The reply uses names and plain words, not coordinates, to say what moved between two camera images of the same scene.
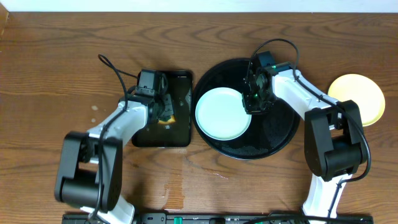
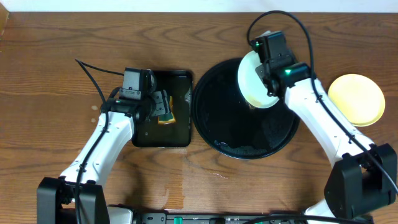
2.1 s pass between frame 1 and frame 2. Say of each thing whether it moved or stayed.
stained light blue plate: moved
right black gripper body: moved
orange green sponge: stayed
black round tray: stayed
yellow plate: stayed
